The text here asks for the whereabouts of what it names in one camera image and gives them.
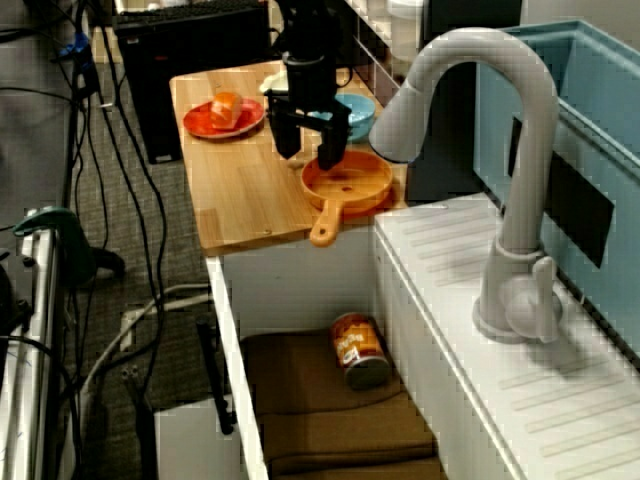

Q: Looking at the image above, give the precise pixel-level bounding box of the salmon sushi toy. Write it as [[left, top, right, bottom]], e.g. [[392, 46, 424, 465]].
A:
[[209, 91, 245, 131]]

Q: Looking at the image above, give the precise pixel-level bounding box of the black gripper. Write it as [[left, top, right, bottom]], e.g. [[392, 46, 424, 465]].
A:
[[263, 52, 352, 173]]

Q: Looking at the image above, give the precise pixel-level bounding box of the light blue bowl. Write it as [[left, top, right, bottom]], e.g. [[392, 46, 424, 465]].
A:
[[307, 93, 376, 142]]

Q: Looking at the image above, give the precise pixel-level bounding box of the grey toy faucet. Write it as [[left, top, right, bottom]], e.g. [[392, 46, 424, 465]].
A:
[[368, 27, 564, 344]]

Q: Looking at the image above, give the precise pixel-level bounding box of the red round plate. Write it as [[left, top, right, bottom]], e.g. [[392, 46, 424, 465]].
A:
[[182, 97, 266, 140]]

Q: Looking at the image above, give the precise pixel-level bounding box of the blue cable plug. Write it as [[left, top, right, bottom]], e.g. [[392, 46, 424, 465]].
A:
[[57, 32, 94, 61]]

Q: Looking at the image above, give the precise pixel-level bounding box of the white toy sink unit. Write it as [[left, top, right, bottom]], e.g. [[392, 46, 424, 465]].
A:
[[205, 192, 640, 480]]

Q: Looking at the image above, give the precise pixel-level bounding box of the green power drill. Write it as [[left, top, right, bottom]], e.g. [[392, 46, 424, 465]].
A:
[[12, 207, 126, 279]]

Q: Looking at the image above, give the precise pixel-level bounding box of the orange beans toy can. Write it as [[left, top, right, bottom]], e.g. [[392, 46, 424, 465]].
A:
[[329, 312, 391, 391]]

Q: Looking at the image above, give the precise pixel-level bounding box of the aluminium extrusion frame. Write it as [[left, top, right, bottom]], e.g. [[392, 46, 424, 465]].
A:
[[0, 214, 66, 480]]

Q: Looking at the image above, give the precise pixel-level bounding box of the white floor cable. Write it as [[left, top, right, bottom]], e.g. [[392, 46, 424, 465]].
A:
[[79, 283, 211, 396]]

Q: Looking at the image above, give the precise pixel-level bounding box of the black cabinet handle bar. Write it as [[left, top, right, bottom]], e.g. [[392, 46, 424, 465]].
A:
[[195, 317, 236, 435]]

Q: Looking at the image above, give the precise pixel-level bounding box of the light blue plastic bin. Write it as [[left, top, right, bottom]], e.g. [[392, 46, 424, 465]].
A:
[[474, 18, 640, 346]]

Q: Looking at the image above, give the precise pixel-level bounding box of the black computer case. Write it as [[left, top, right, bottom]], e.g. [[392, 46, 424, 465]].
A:
[[113, 3, 271, 165]]

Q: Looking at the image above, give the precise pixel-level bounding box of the cream scalloped plate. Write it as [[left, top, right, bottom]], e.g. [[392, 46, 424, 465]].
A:
[[258, 69, 291, 94]]

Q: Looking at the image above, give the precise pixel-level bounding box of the orange toy frying pan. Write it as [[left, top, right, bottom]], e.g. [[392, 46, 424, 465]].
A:
[[300, 149, 395, 249]]

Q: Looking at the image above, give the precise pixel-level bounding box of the brown folded cloth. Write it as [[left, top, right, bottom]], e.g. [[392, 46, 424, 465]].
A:
[[239, 327, 444, 480]]

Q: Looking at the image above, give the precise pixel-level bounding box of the plain white jar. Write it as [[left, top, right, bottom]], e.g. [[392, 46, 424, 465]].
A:
[[387, 0, 426, 61]]

